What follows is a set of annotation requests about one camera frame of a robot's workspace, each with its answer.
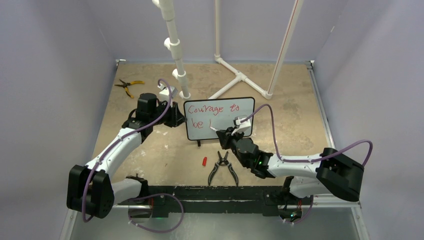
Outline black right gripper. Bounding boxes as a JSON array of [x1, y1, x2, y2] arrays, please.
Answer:
[[218, 126, 249, 168]]

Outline black framed whiteboard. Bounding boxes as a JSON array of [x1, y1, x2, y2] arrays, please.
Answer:
[[183, 96, 255, 141]]

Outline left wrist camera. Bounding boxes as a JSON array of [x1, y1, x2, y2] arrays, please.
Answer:
[[158, 83, 179, 102]]

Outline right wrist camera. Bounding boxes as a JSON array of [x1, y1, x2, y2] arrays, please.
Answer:
[[231, 115, 252, 135]]

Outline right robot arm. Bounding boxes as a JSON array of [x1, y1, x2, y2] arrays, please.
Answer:
[[215, 127, 365, 204]]

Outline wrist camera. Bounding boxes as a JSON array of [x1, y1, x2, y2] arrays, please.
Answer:
[[158, 83, 179, 102], [231, 115, 252, 135]]

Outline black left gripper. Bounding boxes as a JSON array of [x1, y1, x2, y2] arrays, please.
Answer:
[[149, 99, 187, 128]]

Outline white PVC pipe frame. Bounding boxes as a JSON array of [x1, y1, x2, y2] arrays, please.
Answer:
[[152, 0, 304, 100]]

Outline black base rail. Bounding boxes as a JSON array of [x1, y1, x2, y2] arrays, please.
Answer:
[[127, 175, 299, 218]]

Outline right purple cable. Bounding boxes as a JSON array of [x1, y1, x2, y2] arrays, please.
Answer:
[[246, 104, 374, 168]]

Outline red marker cap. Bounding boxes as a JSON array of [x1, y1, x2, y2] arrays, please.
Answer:
[[202, 157, 208, 167]]

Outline metal corner bracket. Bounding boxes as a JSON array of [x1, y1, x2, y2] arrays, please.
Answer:
[[115, 59, 127, 67]]

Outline black grey wire stripper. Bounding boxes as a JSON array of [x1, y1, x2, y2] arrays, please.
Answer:
[[207, 150, 240, 187]]

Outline yellow handled needle-nose pliers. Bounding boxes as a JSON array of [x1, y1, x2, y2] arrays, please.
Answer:
[[114, 79, 145, 99]]

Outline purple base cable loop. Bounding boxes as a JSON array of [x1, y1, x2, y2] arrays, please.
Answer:
[[127, 193, 185, 235]]

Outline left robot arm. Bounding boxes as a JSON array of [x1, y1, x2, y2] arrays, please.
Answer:
[[66, 93, 187, 219]]

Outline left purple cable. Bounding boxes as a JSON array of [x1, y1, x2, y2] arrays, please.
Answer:
[[81, 78, 173, 223]]

